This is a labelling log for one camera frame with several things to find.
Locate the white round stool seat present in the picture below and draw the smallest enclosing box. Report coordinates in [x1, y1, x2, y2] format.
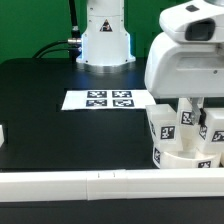
[152, 147, 221, 169]

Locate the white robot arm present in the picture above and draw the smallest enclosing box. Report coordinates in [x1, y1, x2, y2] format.
[77, 0, 224, 122]

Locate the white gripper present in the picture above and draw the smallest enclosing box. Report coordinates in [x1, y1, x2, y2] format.
[145, 33, 224, 126]

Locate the white left fence block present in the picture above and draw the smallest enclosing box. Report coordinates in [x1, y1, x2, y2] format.
[0, 125, 4, 147]

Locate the white front fence rail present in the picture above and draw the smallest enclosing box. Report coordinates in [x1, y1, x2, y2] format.
[0, 168, 224, 202]

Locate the black cable on base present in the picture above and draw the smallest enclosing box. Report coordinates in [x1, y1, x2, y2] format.
[32, 0, 83, 60]

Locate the white marker sheet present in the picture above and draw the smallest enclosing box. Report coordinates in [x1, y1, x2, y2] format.
[62, 90, 155, 111]

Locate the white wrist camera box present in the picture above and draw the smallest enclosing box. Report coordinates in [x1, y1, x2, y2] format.
[159, 0, 224, 43]

